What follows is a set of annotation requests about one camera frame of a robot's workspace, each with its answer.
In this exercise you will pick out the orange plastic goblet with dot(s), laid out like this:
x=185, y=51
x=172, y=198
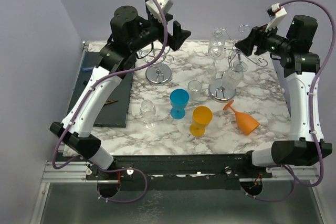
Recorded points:
x=246, y=123

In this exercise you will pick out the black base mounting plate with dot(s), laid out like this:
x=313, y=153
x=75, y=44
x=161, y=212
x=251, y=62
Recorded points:
x=178, y=172

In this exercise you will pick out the round chrome glass rack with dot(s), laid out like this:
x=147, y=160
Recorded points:
x=158, y=73

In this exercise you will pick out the yellow plastic goblet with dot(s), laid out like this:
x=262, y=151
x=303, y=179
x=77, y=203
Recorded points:
x=201, y=118

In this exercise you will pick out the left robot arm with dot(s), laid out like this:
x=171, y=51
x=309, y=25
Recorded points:
x=130, y=33

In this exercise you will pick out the scrolled chrome glass rack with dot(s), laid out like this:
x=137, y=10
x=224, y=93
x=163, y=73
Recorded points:
x=223, y=89

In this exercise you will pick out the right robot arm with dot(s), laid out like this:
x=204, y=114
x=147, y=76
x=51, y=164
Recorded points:
x=305, y=145

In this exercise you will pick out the blue handled screwdriver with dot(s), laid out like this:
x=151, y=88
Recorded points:
x=88, y=69

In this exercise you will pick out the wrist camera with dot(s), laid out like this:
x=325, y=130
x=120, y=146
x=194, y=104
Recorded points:
x=153, y=10
x=276, y=13

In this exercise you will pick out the short ribbed clear glass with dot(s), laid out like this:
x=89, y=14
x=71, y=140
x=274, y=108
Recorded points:
x=194, y=88

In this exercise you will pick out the dark tool mat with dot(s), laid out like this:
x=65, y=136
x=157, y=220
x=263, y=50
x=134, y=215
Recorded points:
x=112, y=115

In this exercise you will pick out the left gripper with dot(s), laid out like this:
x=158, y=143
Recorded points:
x=179, y=35

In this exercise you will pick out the clear ribbed wine glass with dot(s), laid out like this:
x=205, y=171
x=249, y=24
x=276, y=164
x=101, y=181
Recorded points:
x=232, y=77

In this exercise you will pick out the clear stemmed wine glass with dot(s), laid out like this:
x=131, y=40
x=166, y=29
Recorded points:
x=148, y=111

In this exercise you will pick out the small clear wine glass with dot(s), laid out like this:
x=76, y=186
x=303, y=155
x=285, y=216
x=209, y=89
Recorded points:
x=217, y=38

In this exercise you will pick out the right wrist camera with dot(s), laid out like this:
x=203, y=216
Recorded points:
x=276, y=13

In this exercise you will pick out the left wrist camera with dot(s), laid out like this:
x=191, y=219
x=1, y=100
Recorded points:
x=153, y=10

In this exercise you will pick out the yellow handled pliers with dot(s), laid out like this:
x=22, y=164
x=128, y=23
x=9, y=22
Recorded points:
x=110, y=102

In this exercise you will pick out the tall clear flute glass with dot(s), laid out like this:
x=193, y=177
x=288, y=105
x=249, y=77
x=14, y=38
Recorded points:
x=216, y=53

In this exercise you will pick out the aluminium rail frame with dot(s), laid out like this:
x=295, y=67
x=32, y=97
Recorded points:
x=71, y=198

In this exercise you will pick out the blue plastic goblet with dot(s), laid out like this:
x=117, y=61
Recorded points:
x=179, y=99

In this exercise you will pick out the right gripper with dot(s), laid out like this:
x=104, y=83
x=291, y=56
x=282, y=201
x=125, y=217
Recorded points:
x=258, y=35

